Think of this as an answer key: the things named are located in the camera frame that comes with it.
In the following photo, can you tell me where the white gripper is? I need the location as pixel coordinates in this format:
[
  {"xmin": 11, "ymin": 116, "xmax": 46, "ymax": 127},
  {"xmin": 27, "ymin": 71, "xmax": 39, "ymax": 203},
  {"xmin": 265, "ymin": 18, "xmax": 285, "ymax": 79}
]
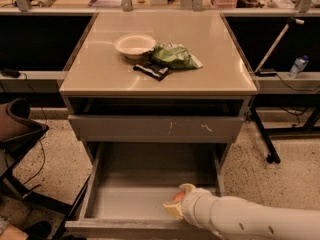
[{"xmin": 163, "ymin": 183, "xmax": 219, "ymax": 232}]

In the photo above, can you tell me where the red apple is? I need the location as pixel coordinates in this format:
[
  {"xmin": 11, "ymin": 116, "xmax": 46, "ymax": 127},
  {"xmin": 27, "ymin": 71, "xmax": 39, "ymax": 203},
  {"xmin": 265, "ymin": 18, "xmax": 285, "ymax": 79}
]
[{"xmin": 172, "ymin": 192, "xmax": 186, "ymax": 201}]

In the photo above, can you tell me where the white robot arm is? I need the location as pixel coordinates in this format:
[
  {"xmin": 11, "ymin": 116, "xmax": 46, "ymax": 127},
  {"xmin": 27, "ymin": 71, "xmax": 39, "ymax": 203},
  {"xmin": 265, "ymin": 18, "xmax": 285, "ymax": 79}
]
[{"xmin": 163, "ymin": 183, "xmax": 320, "ymax": 240}]

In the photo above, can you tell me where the open grey middle drawer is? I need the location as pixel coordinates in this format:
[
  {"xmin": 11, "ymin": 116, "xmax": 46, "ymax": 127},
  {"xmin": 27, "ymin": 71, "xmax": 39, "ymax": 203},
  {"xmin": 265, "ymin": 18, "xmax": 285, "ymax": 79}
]
[{"xmin": 66, "ymin": 143, "xmax": 224, "ymax": 240}]

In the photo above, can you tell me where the grey drawer cabinet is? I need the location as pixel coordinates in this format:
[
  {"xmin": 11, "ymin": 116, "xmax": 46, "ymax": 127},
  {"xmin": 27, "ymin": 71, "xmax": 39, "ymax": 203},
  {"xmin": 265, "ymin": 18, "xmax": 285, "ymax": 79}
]
[{"xmin": 60, "ymin": 10, "xmax": 257, "ymax": 161}]

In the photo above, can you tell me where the closed grey top drawer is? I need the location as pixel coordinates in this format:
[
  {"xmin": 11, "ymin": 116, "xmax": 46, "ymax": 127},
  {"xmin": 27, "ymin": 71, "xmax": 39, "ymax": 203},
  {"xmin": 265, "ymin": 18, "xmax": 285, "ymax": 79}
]
[{"xmin": 68, "ymin": 115, "xmax": 244, "ymax": 143}]

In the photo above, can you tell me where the black snack wrapper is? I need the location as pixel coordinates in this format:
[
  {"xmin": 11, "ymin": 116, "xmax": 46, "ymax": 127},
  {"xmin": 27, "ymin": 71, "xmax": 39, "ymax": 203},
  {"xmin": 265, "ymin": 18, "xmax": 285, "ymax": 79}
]
[{"xmin": 133, "ymin": 61, "xmax": 170, "ymax": 81}]

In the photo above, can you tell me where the green chip bag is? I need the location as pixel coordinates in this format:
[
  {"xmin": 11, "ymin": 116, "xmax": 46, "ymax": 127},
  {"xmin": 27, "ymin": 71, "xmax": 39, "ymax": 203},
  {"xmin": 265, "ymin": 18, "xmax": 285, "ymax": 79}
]
[{"xmin": 148, "ymin": 43, "xmax": 203, "ymax": 69}]

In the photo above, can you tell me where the white stick with black base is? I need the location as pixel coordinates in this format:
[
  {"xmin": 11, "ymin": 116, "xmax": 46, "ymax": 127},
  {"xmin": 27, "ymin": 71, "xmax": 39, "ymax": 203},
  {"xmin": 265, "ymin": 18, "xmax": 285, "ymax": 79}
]
[{"xmin": 254, "ymin": 17, "xmax": 304, "ymax": 75}]

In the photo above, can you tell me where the white paper bowl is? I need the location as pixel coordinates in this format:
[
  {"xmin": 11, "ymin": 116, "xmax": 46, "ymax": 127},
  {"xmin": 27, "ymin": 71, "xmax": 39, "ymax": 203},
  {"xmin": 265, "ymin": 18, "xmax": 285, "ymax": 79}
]
[{"xmin": 114, "ymin": 34, "xmax": 156, "ymax": 60}]

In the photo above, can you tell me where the brown office chair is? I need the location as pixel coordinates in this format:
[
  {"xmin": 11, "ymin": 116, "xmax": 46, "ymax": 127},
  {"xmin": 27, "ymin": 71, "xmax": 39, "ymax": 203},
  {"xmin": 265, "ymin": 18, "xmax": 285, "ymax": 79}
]
[{"xmin": 0, "ymin": 98, "xmax": 72, "ymax": 214}]

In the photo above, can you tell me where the small plastic water bottle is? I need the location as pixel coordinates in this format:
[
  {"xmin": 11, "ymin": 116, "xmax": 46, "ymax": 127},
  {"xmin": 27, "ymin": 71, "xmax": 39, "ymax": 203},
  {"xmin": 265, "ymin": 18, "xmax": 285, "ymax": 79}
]
[{"xmin": 288, "ymin": 55, "xmax": 309, "ymax": 79}]

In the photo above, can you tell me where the black device on ledge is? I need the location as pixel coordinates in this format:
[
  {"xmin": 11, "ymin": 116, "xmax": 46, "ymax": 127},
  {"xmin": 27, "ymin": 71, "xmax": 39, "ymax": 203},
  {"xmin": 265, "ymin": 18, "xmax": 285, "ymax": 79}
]
[{"xmin": 0, "ymin": 69, "xmax": 21, "ymax": 78}]

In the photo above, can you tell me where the black table leg frame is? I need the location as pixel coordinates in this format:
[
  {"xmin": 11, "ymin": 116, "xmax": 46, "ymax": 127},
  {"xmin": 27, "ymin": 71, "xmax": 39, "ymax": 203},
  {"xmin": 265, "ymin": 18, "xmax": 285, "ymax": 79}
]
[{"xmin": 250, "ymin": 107, "xmax": 320, "ymax": 164}]

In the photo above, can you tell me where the black cable on floor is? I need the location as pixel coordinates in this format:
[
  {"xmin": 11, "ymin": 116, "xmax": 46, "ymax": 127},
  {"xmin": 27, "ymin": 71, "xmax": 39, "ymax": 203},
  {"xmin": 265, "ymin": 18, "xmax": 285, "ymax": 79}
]
[{"xmin": 20, "ymin": 73, "xmax": 48, "ymax": 186}]

